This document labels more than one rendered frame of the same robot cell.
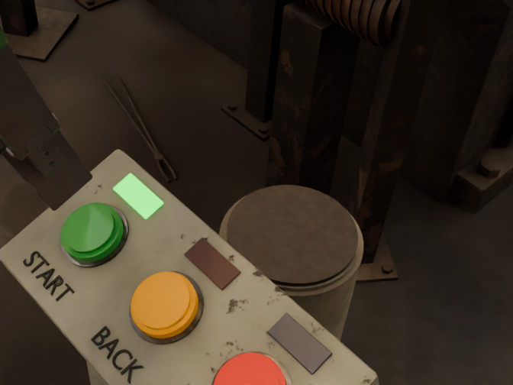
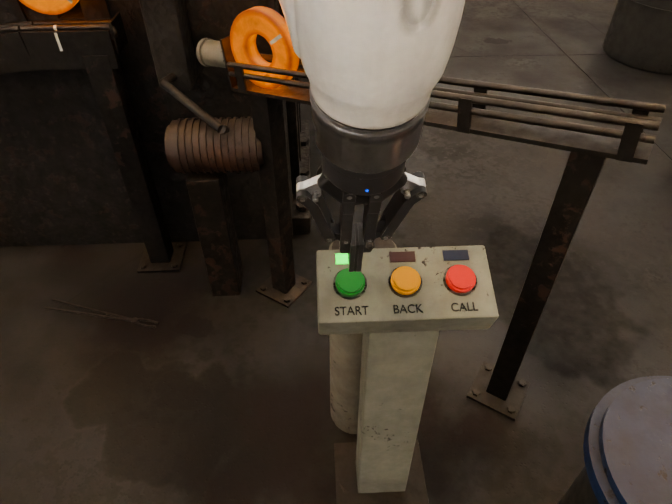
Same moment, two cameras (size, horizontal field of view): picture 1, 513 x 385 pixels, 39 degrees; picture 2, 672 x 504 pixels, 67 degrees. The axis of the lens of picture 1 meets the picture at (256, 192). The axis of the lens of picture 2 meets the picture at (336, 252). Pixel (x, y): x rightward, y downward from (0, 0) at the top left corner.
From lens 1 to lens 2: 0.48 m
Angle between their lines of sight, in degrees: 33
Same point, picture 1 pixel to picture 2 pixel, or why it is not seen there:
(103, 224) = (354, 275)
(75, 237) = (349, 287)
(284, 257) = not seen: hidden behind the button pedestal
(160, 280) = (398, 273)
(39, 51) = not seen: outside the picture
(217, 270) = (407, 257)
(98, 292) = (376, 298)
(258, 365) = (457, 268)
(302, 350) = (459, 256)
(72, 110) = (43, 338)
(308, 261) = not seen: hidden behind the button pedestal
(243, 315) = (430, 263)
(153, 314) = (409, 284)
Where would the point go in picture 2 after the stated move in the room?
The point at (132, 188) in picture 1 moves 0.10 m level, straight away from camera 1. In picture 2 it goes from (343, 257) to (284, 233)
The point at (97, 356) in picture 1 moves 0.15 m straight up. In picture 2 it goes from (402, 315) to (414, 227)
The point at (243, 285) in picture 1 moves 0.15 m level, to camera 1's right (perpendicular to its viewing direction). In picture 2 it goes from (419, 254) to (478, 208)
